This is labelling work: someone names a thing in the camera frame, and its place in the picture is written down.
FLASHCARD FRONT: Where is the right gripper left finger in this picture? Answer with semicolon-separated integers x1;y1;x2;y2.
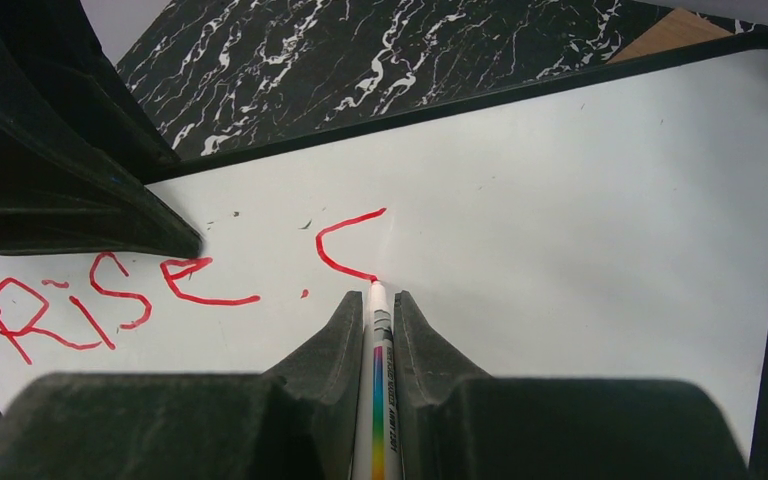
0;291;364;479

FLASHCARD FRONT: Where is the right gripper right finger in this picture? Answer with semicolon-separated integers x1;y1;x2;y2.
394;291;749;479

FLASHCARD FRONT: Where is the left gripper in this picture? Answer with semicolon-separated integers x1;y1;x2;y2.
0;1;202;258

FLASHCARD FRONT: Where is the white whiteboard marker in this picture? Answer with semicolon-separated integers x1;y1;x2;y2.
351;281;403;479

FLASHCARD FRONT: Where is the white whiteboard black frame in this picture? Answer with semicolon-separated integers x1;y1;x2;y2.
0;33;768;462

